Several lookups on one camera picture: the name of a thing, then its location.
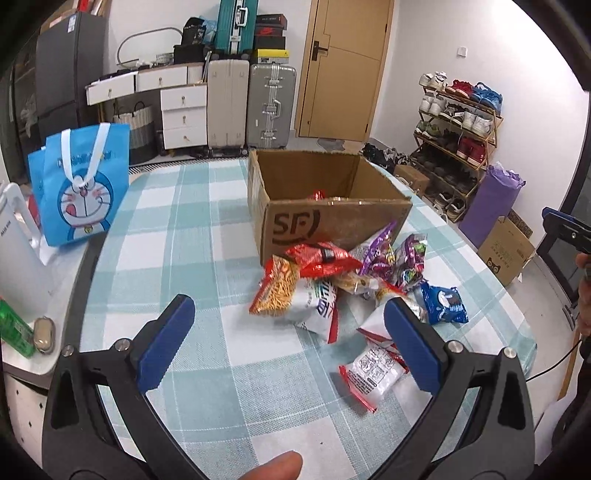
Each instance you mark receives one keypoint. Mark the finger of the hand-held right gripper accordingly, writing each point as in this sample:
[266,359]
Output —
[570,230]

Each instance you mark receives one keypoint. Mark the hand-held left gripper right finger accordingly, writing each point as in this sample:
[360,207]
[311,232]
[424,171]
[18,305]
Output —
[411,350]

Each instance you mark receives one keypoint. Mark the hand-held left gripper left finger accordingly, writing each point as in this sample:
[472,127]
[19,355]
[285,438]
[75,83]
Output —
[166,341]

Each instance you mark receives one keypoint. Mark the white red noodle snack bag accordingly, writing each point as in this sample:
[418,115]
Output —
[277,290]
[371,332]

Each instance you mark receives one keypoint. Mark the white red-edged snack packet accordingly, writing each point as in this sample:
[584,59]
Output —
[374,374]

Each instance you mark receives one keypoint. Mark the blue cookie packet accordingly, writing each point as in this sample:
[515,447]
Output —
[443,302]

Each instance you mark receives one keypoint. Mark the purple green snack packet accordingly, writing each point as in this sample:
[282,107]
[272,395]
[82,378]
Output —
[411,263]

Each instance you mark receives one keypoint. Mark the beige snack packet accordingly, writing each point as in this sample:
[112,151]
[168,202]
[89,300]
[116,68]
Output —
[355,282]

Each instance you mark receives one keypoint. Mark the red snack packet black clip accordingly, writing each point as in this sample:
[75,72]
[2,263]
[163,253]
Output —
[314,265]

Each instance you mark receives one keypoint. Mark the person's right hand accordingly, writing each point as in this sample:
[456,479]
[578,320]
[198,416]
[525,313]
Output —
[586,309]

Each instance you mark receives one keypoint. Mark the person's left hand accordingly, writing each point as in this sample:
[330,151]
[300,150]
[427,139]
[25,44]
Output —
[277,466]

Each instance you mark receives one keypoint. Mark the cardboard box cat logo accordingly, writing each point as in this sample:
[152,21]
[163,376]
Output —
[503,254]

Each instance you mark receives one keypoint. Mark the purple bag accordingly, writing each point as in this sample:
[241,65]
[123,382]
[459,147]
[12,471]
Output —
[489,207]

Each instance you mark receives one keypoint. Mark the small beige tin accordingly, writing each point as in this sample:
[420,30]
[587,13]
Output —
[45,337]

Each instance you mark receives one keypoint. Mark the wooden shoe rack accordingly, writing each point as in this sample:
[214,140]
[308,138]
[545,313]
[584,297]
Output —
[496,134]

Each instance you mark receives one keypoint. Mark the rows of assorted sneakers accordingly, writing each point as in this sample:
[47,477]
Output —
[475,150]

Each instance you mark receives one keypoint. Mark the green can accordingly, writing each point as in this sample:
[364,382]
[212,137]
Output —
[16,330]

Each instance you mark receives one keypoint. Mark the white side cabinet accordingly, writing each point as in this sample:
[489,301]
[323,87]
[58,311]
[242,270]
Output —
[23,415]

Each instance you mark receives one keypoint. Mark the small brown cardboard box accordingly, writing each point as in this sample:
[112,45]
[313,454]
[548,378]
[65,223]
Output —
[413,177]

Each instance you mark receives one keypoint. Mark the blue cartoon tote bag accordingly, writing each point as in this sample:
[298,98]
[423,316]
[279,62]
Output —
[83,194]

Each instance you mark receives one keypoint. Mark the black white patterned rug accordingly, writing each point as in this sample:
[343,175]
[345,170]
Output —
[184,164]

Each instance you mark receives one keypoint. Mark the small red snack packet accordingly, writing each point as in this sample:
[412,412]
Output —
[319,195]

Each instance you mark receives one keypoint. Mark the scattered pile of shoes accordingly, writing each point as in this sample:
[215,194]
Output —
[383,159]

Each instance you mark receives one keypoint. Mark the woven laundry basket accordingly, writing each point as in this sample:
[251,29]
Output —
[136,134]

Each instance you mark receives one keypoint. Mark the grey beige doormat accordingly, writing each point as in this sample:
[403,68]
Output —
[337,145]

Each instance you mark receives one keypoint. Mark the white drawer desk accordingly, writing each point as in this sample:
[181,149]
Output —
[184,99]

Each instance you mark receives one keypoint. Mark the beige suitcase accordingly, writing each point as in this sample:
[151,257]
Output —
[227,106]

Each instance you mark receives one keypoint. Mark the silver suitcase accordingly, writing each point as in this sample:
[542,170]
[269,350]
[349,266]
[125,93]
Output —
[270,106]

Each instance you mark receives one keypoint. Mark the dark glass cabinet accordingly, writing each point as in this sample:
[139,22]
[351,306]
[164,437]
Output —
[21,115]

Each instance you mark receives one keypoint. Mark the tan wooden door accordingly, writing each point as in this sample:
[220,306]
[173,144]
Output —
[346,69]

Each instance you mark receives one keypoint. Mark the small white basket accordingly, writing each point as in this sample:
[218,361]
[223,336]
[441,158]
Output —
[165,59]

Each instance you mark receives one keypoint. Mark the black storage box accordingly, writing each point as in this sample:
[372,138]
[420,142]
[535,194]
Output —
[189,54]

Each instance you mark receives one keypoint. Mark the dark grey refrigerator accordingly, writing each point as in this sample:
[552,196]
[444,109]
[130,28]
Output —
[69,69]

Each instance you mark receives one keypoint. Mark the yellow black shoe box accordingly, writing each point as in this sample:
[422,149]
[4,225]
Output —
[271,56]

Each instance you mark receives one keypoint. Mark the black bag white print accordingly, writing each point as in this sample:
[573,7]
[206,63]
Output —
[191,32]

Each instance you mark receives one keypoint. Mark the blue plastic bag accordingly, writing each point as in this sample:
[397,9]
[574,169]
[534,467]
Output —
[211,30]

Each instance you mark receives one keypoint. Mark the teal suitcase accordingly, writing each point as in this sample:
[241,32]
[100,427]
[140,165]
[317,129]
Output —
[235,27]

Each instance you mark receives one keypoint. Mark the black shoe box red logo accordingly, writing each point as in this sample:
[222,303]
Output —
[270,31]

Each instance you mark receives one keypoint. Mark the flat cardboard sheets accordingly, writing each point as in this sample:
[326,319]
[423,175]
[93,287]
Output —
[100,7]

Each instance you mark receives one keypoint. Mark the tall brown carton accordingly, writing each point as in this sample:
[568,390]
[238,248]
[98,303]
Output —
[57,16]

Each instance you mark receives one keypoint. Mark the red paper bag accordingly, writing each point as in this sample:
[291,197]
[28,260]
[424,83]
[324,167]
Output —
[85,5]

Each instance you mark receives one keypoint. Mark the oval metal frame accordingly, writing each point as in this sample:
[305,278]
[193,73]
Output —
[121,41]

